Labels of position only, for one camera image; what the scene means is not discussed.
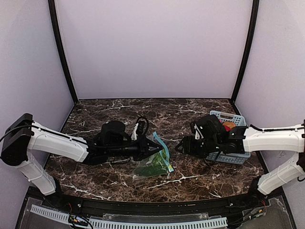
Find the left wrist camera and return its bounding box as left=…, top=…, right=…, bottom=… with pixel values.
left=131, top=116, right=149, bottom=141

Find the light blue plastic basket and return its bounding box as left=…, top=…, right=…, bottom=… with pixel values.
left=205, top=110, right=251, bottom=165

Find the clear zip top bag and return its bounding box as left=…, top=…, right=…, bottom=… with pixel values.
left=132, top=132, right=174, bottom=181

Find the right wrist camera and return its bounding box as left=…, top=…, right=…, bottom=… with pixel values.
left=190, top=122, right=203, bottom=140

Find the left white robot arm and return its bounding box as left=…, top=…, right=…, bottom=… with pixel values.
left=0, top=113, right=163, bottom=197

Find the black frame post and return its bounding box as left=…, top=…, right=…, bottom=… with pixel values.
left=230, top=0, right=260, bottom=105
left=48, top=0, right=79, bottom=104

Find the grey slotted cable duct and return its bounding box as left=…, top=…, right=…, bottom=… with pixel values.
left=30, top=204, right=228, bottom=229

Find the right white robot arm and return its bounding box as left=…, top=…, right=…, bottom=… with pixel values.
left=175, top=114, right=305, bottom=197

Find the right black frame post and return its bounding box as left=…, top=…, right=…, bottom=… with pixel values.
left=230, top=0, right=260, bottom=105

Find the left black frame post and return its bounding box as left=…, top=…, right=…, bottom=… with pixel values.
left=48, top=0, right=79, bottom=104

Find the black front rail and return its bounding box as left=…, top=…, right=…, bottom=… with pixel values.
left=42, top=186, right=265, bottom=217

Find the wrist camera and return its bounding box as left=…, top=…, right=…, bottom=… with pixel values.
left=131, top=116, right=149, bottom=141
left=190, top=122, right=203, bottom=140

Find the green grapes bunch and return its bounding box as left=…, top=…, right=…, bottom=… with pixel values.
left=150, top=153, right=163, bottom=167

